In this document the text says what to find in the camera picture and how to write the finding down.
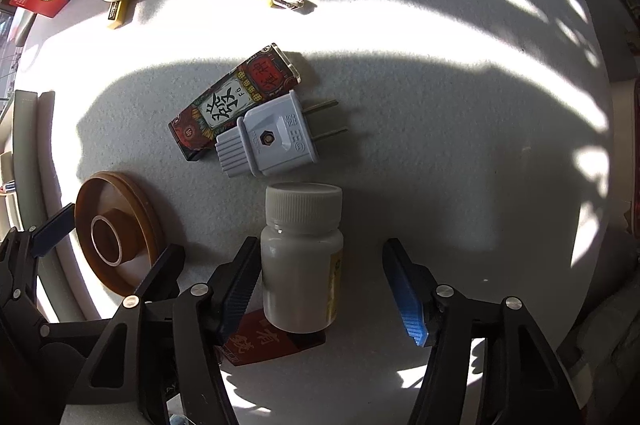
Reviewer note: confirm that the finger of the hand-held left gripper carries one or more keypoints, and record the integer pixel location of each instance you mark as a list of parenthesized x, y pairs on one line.
[(165, 267), (52, 227)]

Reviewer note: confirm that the brown tape roll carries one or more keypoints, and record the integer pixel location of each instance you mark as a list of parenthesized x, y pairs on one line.
[(125, 205)]

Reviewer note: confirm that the grey power plug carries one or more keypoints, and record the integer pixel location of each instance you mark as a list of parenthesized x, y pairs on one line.
[(270, 140)]

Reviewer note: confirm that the small white bottle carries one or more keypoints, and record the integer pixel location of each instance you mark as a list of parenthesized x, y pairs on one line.
[(300, 265)]

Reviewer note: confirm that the patterned lighter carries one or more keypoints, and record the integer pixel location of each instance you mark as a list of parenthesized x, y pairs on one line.
[(225, 110)]

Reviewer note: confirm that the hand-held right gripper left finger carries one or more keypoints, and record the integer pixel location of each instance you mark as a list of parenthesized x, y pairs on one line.
[(237, 290)]

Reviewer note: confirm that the red Chinese character packet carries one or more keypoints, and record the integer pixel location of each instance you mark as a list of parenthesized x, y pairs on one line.
[(260, 342)]

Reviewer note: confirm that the grey framed white tray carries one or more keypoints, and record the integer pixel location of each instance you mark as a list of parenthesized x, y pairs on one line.
[(27, 145)]

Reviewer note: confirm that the small yellow blade case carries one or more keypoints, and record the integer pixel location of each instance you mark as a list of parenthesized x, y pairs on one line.
[(116, 15)]

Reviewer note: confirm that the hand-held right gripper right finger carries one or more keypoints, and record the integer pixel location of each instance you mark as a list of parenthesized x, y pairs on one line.
[(410, 300)]

